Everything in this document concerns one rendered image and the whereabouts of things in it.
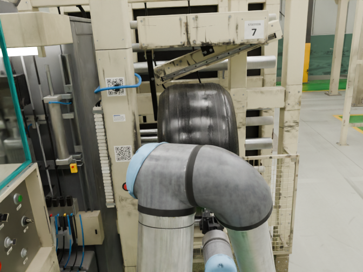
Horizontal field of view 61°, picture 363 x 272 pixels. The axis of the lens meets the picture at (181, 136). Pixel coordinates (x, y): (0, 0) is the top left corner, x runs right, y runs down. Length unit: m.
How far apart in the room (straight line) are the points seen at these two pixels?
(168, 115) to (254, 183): 0.68
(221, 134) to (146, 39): 0.62
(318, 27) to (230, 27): 9.67
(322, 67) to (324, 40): 0.84
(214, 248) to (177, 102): 0.55
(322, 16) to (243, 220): 10.73
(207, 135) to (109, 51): 0.50
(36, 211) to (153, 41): 0.89
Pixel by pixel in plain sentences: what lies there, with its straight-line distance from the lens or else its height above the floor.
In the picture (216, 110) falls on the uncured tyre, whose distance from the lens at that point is 1.18.
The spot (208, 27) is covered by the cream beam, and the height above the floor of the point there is 1.72.
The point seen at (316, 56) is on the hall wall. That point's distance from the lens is 11.11.
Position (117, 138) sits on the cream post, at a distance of 1.34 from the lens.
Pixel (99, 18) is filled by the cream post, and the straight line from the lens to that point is 1.28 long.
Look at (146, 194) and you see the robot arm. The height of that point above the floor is 1.43.
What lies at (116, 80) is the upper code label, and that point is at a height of 1.53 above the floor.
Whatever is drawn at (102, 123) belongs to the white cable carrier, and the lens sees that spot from 1.35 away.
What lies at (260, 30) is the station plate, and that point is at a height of 1.69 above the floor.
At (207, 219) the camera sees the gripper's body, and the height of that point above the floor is 1.08.
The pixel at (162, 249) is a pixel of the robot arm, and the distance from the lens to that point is 0.60.
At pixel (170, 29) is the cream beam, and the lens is 1.51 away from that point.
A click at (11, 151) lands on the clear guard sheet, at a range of 1.19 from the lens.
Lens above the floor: 1.71
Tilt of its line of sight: 19 degrees down
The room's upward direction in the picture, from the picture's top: 3 degrees counter-clockwise
